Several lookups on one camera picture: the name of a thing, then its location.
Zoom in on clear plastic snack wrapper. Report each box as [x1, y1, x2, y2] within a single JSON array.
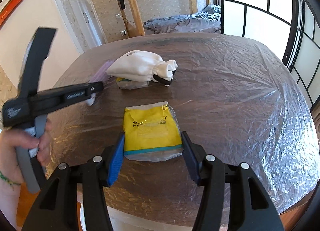
[[116, 78, 149, 90]]

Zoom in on yellow snack packet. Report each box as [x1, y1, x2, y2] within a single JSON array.
[[123, 102, 183, 162]]

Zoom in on person left hand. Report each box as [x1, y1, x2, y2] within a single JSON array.
[[1, 120, 52, 230]]

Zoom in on white wardrobe doors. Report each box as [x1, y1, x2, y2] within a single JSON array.
[[54, 0, 107, 53]]

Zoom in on white drawstring cloth pouch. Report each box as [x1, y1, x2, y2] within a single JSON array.
[[106, 50, 178, 86]]

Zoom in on red white wall poster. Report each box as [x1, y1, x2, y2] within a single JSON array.
[[0, 0, 22, 26]]

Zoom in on purple tube with white cap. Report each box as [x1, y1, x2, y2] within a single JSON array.
[[86, 60, 113, 106]]

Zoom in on black framed shoji screen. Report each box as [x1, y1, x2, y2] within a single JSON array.
[[221, 0, 319, 110]]

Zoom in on grey rumpled duvet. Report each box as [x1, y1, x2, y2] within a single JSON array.
[[144, 5, 221, 34]]

